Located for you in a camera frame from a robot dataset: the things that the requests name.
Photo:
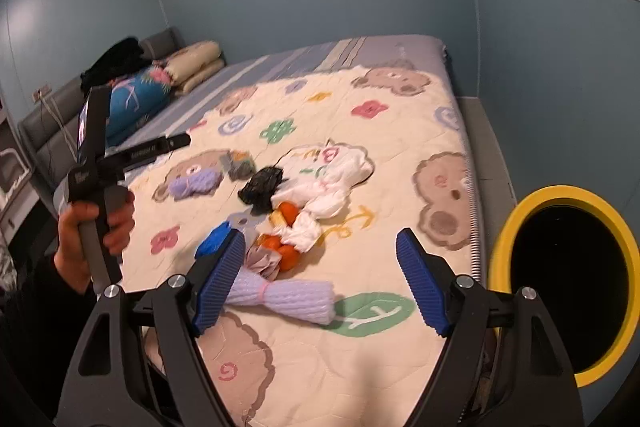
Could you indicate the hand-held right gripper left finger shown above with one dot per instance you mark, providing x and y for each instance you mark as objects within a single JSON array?
[{"x": 220, "y": 279}]

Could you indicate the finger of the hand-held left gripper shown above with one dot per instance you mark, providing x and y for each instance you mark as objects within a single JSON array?
[{"x": 150, "y": 151}]

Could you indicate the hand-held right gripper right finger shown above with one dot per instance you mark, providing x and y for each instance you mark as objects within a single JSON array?
[{"x": 420, "y": 282}]

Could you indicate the large orange peel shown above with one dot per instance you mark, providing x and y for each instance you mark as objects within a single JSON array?
[{"x": 285, "y": 254}]

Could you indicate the yellow-rimmed trash bin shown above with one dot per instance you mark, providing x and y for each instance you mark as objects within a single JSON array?
[{"x": 506, "y": 232}]

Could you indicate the person's left forearm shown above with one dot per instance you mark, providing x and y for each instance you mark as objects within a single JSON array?
[{"x": 35, "y": 322}]

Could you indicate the person's left hand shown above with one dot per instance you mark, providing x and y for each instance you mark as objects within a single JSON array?
[{"x": 70, "y": 247}]

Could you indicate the blue plastic wrapper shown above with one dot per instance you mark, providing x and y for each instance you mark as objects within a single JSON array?
[{"x": 210, "y": 242}]

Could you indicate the grey crumpled paper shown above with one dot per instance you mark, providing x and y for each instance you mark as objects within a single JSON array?
[{"x": 262, "y": 259}]

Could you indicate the grey padded headboard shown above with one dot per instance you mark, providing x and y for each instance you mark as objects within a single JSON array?
[{"x": 55, "y": 112}]

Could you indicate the blue floral quilt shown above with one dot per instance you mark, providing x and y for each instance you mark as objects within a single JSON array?
[{"x": 135, "y": 102}]

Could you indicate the lavender foam fruit net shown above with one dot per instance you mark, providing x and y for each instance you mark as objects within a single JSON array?
[
  {"x": 285, "y": 297},
  {"x": 197, "y": 184}
]

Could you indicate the grey paper scrap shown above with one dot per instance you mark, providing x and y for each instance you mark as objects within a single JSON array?
[{"x": 245, "y": 222}]

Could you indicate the black clothing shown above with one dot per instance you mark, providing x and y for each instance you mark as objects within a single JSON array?
[{"x": 115, "y": 59}]

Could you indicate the beige pillow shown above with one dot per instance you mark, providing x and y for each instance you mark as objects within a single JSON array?
[
  {"x": 200, "y": 77},
  {"x": 195, "y": 54}
]

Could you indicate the grey green wrapper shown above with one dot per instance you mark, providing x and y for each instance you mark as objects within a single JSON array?
[{"x": 240, "y": 164}]

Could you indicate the bedside cabinet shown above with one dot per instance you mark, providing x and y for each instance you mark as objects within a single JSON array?
[{"x": 12, "y": 187}]

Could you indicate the small orange peel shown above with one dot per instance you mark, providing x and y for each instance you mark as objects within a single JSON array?
[{"x": 287, "y": 213}]

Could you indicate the black plastic bag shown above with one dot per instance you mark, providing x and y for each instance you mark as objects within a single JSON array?
[{"x": 260, "y": 189}]

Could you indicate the white cloth bundle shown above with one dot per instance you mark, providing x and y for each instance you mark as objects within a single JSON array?
[{"x": 330, "y": 177}]

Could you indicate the cartoon bear printed blanket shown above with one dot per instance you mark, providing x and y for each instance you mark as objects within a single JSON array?
[{"x": 390, "y": 147}]

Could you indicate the wall socket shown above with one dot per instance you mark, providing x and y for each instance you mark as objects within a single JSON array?
[{"x": 42, "y": 93}]

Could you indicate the grey bed frame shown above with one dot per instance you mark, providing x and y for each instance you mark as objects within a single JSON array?
[{"x": 492, "y": 147}]

